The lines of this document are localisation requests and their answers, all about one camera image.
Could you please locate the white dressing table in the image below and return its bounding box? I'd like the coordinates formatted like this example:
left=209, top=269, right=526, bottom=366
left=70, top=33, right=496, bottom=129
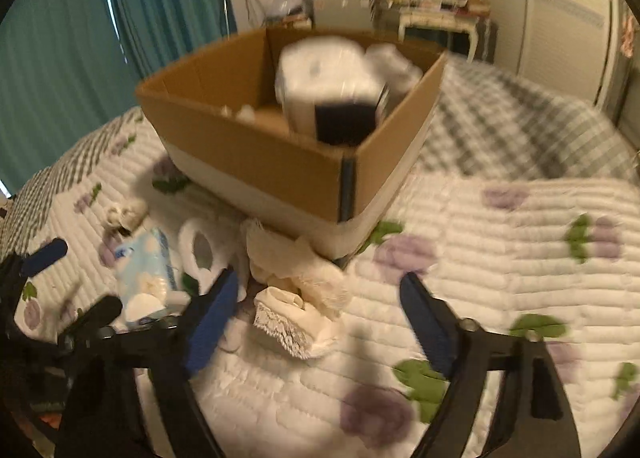
left=385, top=0, right=496, bottom=64

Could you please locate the brown cardboard box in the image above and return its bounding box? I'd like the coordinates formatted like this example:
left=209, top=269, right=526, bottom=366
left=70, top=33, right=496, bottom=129
left=136, top=26, right=449, bottom=260

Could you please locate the pink hanging ornament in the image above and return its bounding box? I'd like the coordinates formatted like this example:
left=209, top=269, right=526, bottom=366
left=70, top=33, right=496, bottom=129
left=619, top=14, right=639, bottom=58

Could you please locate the grey checked blanket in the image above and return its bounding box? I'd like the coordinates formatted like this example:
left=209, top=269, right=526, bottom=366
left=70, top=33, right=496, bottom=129
left=414, top=57, right=640, bottom=190

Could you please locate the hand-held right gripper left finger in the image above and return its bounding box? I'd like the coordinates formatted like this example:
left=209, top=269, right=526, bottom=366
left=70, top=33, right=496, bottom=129
left=55, top=268, right=241, bottom=458

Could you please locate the blue tissue pack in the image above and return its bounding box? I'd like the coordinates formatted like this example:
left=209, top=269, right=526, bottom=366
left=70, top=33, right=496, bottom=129
left=114, top=228, right=192, bottom=332

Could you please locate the white toilet paper pack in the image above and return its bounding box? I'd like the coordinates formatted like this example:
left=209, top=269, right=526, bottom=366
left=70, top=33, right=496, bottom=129
left=275, top=36, right=389, bottom=147

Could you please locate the teal curtain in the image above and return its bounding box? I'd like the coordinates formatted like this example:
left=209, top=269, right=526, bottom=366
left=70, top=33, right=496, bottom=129
left=0, top=0, right=237, bottom=199

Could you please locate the white floral quilt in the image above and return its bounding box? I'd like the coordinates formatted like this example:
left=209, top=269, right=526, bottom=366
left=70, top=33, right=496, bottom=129
left=0, top=106, right=640, bottom=458

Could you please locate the white wardrobe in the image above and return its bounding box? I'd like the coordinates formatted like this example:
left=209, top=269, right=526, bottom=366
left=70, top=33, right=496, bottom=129
left=480, top=0, right=623, bottom=112

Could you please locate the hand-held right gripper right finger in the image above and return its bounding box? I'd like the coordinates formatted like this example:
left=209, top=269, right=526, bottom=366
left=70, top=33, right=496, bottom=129
left=399, top=272, right=583, bottom=458

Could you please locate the cream lace cloth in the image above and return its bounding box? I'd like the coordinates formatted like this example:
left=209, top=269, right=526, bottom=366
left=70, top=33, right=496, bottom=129
left=241, top=218, right=352, bottom=362

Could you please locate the cluttered television cabinet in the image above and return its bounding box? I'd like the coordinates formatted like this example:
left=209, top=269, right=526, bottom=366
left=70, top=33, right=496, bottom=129
left=270, top=0, right=383, bottom=33

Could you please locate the white tape roll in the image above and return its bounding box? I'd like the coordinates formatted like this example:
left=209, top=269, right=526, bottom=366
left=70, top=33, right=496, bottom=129
left=177, top=217, right=249, bottom=300

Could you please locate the small crumpled white cloth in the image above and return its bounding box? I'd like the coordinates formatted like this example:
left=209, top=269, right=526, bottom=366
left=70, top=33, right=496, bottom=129
left=102, top=198, right=149, bottom=232

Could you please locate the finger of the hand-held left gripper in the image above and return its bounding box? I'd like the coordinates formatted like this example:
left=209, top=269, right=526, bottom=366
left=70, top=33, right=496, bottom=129
left=0, top=237, right=69, bottom=289
left=56, top=295, right=124, bottom=355

